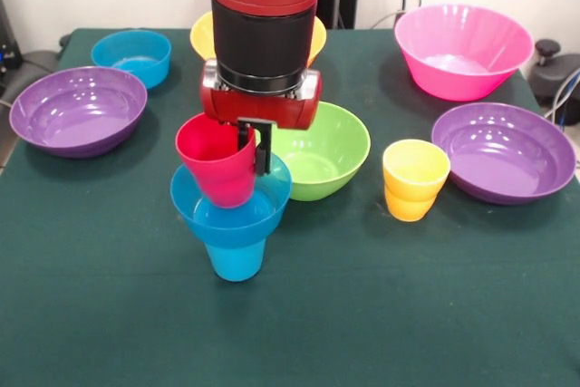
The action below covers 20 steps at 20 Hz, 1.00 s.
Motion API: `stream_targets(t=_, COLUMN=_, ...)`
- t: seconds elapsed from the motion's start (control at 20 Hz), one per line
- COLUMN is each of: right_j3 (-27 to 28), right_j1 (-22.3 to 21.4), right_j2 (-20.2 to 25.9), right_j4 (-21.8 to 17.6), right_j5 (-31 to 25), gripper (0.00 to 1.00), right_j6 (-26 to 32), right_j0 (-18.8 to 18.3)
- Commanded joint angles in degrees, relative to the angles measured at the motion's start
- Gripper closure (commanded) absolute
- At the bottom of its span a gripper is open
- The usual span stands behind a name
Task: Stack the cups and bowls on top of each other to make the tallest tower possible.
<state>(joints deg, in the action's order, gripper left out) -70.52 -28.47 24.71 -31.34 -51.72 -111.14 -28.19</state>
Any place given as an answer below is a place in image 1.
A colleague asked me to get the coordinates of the green plastic bowl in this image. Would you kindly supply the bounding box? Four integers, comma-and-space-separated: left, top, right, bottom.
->
256, 102, 372, 202

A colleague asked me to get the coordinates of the purple plastic bowl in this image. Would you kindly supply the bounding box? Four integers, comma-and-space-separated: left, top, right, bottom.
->
430, 102, 577, 206
8, 65, 149, 160

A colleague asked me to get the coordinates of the pink plastic bowl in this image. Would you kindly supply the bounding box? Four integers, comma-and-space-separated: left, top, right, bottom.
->
393, 3, 536, 102

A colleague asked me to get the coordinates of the red plastic cup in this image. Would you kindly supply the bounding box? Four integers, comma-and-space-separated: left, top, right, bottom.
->
175, 113, 258, 209

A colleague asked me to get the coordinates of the dark green tablecloth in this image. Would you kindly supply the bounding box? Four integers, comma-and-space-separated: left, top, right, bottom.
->
0, 26, 580, 387

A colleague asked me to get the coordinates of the black equipment box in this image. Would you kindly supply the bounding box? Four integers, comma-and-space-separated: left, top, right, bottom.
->
0, 0, 24, 93

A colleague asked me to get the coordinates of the small blue plastic bowl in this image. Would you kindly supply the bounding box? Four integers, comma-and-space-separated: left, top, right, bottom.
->
169, 150, 292, 247
90, 28, 172, 90

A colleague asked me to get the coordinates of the black clamp with knob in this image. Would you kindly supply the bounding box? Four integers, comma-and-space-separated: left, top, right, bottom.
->
527, 38, 580, 105

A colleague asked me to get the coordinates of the orange plastic bowl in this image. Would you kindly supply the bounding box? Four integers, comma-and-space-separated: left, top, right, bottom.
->
189, 10, 328, 69

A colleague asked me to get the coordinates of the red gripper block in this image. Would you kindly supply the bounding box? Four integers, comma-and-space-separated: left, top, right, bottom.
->
200, 59, 324, 176

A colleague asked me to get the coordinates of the grey rounded base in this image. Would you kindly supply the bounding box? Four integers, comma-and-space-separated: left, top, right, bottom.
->
17, 49, 63, 84

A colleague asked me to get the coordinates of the blue plastic cup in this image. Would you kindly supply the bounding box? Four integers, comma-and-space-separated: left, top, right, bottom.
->
204, 235, 266, 282

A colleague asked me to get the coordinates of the bundle of light cables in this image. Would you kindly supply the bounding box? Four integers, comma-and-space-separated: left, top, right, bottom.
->
543, 67, 580, 128

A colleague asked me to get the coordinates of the yellow plastic cup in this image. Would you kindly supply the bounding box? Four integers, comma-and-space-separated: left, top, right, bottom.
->
382, 139, 452, 223

